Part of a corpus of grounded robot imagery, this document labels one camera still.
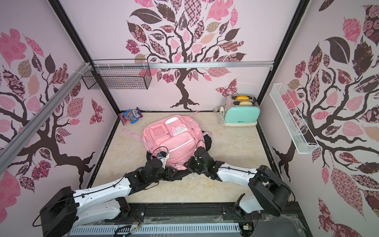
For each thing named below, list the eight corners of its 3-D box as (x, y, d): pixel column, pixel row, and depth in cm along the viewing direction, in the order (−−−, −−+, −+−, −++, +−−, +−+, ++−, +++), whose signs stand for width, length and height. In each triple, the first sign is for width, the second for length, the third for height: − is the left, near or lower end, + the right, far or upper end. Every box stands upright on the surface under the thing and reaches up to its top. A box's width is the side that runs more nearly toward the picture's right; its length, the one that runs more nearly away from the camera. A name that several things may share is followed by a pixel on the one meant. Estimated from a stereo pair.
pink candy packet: (123, 125, 114) (121, 123, 112) (119, 116, 120) (118, 114, 118) (130, 122, 116) (129, 120, 114) (126, 113, 122) (125, 111, 120)
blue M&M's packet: (130, 124, 114) (129, 121, 112) (124, 114, 121) (123, 112, 119) (138, 120, 117) (137, 117, 114) (132, 111, 124) (131, 108, 121)
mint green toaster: (224, 127, 113) (228, 109, 98) (221, 112, 124) (225, 94, 109) (254, 127, 113) (264, 109, 98) (249, 112, 124) (257, 93, 109)
